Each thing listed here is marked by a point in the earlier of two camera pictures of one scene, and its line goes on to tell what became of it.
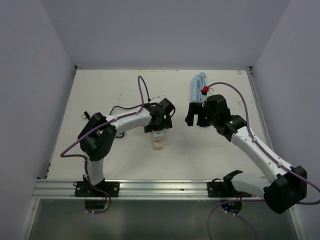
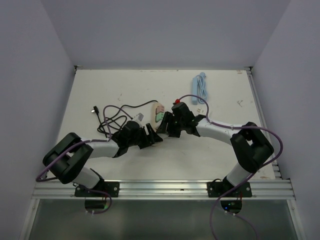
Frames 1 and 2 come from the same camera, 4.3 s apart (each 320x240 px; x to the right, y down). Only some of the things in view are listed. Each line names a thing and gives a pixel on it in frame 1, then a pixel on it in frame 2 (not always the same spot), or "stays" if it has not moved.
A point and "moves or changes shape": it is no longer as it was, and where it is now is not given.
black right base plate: x=224 y=189 stays
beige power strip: x=158 y=144 moves or changes shape
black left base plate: x=82 y=189 stays
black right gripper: x=196 y=108 -> x=169 y=117
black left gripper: x=166 y=124 -> x=152 y=137
